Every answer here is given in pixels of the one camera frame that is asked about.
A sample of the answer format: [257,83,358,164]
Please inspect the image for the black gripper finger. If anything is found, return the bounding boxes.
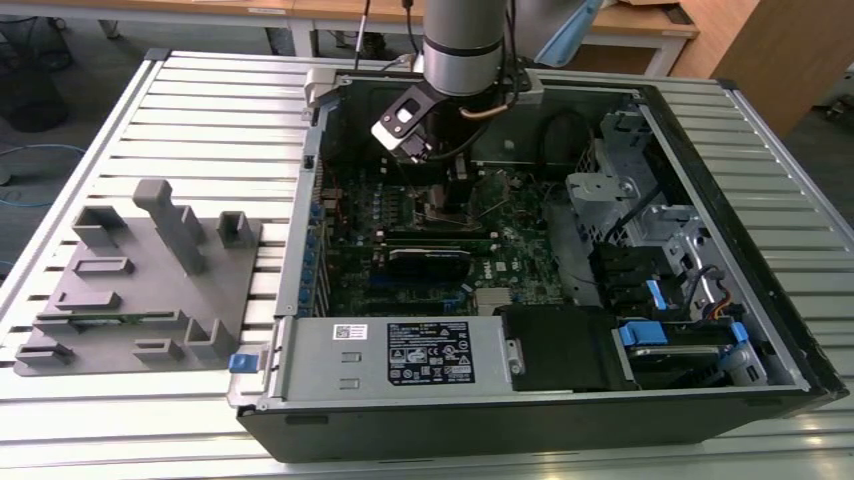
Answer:
[443,173,481,222]

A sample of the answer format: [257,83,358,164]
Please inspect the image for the square silver CPU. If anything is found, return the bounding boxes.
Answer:
[425,185,469,222]

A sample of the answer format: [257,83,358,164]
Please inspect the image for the CPU socket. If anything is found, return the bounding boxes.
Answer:
[407,183,487,230]

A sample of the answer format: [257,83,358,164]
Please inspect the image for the RAM stick in slot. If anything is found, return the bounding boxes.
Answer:
[383,236,494,251]

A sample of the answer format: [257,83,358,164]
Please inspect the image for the black graphics card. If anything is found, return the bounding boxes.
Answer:
[385,246,474,285]

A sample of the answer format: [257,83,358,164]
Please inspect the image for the green motherboard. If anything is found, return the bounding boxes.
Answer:
[318,160,584,318]

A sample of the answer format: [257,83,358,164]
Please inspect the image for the silver disk bay cage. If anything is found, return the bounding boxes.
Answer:
[565,110,662,244]

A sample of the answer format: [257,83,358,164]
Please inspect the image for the black disk bay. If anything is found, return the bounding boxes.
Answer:
[589,243,677,319]

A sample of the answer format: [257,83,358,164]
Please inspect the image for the blue carrier tab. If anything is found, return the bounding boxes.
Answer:
[642,278,670,310]

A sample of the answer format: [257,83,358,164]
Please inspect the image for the hard disk in blue carrier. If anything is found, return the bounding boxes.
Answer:
[614,321,750,361]

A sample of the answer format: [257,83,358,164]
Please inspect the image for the silver power supply unit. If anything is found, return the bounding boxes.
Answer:
[263,315,521,401]

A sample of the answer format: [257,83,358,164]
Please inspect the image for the black PC case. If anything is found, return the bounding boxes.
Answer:
[226,67,850,464]

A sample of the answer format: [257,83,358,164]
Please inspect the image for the wooden cabinet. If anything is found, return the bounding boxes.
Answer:
[670,0,854,146]

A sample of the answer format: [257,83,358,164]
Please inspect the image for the grey parts rack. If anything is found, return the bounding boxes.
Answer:
[11,178,266,377]

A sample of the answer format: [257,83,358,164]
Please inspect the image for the green RAM stick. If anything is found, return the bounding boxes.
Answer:
[36,310,179,326]

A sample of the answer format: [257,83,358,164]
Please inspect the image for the black bin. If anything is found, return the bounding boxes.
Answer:
[3,69,74,134]

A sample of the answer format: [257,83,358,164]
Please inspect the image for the black mesh basket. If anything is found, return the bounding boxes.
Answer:
[0,14,76,74]

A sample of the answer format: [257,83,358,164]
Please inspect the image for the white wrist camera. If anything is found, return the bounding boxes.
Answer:
[371,84,437,164]

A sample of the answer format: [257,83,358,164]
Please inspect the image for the thick black cable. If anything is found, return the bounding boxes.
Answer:
[537,108,593,169]

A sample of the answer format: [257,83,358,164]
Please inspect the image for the thin coloured wires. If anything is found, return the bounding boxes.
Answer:
[535,180,570,214]

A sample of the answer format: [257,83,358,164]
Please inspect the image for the light grey case handle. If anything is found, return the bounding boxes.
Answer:
[303,68,349,109]

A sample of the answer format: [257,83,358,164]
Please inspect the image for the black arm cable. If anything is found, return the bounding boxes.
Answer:
[499,0,535,109]

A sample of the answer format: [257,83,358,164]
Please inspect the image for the wooden desk white frame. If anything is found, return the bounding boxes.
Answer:
[577,0,702,76]
[0,0,422,59]

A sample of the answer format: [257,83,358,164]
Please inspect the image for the orange yellow wire bundle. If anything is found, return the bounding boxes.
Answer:
[704,297,740,321]

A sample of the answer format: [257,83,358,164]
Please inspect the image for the blue floor cable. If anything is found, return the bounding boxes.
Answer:
[0,143,88,209]

